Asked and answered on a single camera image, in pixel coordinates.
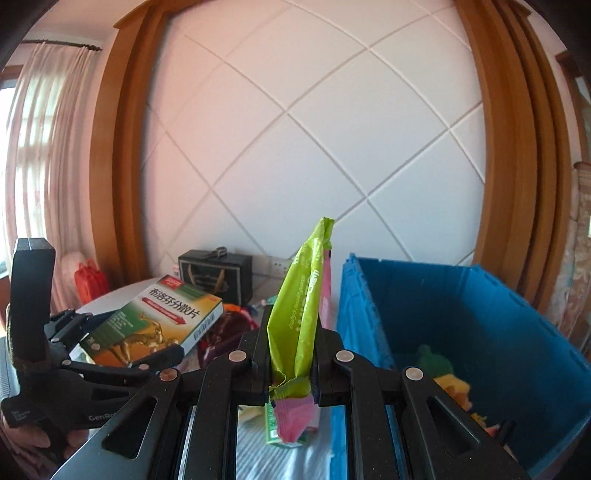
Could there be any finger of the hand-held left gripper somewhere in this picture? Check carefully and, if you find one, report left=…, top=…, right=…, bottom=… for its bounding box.
left=62, top=343, right=186, bottom=385
left=45, top=309, right=112, bottom=352

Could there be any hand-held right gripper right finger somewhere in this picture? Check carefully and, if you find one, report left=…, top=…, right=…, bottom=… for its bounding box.
left=314, top=329, right=533, bottom=480

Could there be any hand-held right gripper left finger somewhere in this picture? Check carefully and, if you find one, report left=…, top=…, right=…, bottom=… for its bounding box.
left=65, top=318, right=273, bottom=480

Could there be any green medicine box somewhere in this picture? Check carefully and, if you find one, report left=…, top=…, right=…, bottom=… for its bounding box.
left=74, top=275, right=225, bottom=368

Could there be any green tissue packet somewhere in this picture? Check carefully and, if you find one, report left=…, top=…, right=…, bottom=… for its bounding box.
left=267, top=217, right=336, bottom=401

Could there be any blue plastic crate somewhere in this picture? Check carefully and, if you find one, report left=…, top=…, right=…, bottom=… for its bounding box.
left=330, top=253, right=588, bottom=480

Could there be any striped cloth covered desktop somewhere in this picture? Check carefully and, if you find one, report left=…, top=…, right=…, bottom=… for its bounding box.
left=69, top=276, right=334, bottom=480

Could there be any person's left hand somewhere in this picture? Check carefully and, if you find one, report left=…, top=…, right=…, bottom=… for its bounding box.
left=0, top=407, right=89, bottom=462

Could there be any dark red cloth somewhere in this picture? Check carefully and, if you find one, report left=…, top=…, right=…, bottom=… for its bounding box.
left=198, top=310, right=260, bottom=370

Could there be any red bag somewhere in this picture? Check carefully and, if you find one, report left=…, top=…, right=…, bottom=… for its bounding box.
left=75, top=261, right=110, bottom=305

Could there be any small green white box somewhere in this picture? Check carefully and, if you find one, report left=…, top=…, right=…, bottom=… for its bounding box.
left=264, top=401, right=306, bottom=449

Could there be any black gift box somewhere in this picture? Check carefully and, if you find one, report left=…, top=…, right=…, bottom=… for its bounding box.
left=178, top=247, right=254, bottom=306

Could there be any pink sheer curtain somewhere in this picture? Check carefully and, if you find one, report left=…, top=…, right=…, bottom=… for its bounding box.
left=0, top=41, right=101, bottom=319

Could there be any floral fabric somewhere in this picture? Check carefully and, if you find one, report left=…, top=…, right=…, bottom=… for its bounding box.
left=551, top=161, right=591, bottom=357

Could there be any dark curtain rod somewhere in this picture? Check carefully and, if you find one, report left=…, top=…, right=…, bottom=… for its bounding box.
left=21, top=40, right=103, bottom=52

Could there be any wooden wall panel frame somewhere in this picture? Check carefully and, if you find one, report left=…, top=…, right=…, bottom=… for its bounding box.
left=90, top=0, right=574, bottom=317

